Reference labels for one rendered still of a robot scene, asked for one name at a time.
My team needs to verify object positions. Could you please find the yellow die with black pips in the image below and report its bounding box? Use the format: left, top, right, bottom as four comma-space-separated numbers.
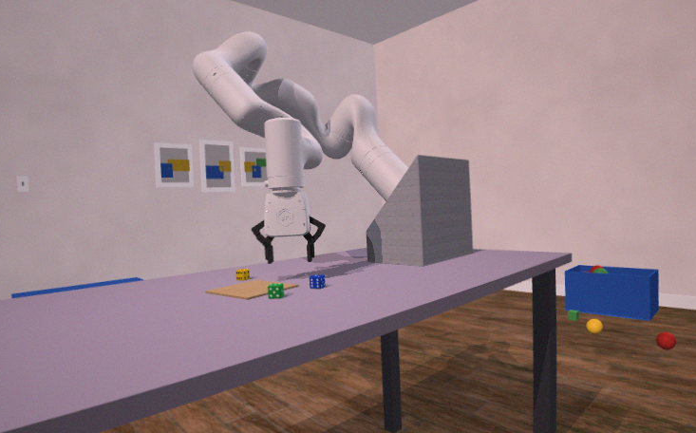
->
235, 269, 250, 281

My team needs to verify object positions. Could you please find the green die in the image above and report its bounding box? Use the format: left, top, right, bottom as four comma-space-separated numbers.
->
268, 283, 284, 299

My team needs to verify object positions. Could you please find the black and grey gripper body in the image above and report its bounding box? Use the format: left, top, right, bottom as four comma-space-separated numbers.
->
264, 190, 310, 237

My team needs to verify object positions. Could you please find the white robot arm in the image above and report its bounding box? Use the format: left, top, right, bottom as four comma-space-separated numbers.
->
193, 31, 408, 201

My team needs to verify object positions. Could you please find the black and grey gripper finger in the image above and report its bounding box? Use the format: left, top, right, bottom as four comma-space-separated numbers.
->
252, 220, 274, 264
303, 216, 326, 262

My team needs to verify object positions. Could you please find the tan mat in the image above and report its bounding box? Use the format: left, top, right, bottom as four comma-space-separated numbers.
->
205, 280, 299, 300

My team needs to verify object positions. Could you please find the blue die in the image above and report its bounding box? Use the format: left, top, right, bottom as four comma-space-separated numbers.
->
310, 274, 326, 289

